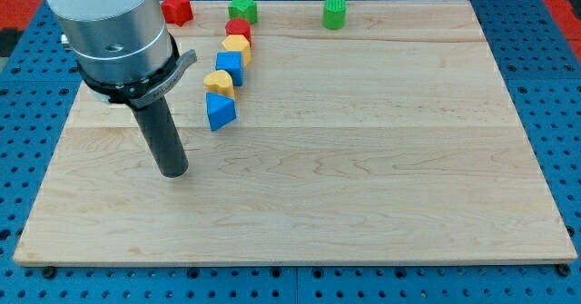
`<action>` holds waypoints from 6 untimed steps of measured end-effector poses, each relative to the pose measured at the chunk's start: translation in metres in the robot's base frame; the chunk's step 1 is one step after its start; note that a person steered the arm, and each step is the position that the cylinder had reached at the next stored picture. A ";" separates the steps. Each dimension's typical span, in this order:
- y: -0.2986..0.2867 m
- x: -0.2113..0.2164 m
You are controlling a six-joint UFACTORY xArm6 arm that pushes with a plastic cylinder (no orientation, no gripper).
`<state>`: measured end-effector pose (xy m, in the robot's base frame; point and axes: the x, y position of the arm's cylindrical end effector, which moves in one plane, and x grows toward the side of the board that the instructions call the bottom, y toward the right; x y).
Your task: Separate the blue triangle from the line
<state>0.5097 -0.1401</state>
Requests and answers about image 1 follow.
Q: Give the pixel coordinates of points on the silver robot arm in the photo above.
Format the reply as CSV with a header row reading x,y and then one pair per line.
x,y
123,48

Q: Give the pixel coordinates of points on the blue triangle block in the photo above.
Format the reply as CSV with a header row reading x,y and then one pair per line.
x,y
220,110

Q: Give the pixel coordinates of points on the yellow heart block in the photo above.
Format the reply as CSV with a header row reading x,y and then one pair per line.
x,y
219,82

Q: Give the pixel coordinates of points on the blue cube block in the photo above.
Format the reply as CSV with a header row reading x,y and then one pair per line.
x,y
232,63

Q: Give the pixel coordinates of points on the wooden board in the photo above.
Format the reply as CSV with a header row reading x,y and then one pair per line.
x,y
390,142

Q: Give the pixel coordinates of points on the yellow pentagon block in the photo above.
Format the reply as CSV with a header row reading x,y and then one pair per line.
x,y
238,43

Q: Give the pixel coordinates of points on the red cylinder block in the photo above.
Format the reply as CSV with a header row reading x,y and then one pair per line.
x,y
239,26

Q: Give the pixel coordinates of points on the green cylinder block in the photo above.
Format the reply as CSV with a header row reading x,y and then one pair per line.
x,y
334,14

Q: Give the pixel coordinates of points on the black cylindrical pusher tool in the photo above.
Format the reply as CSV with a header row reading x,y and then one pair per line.
x,y
159,131

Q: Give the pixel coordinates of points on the green star block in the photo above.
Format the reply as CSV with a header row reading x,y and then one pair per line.
x,y
245,9

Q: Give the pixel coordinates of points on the red star block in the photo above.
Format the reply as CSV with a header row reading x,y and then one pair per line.
x,y
177,12

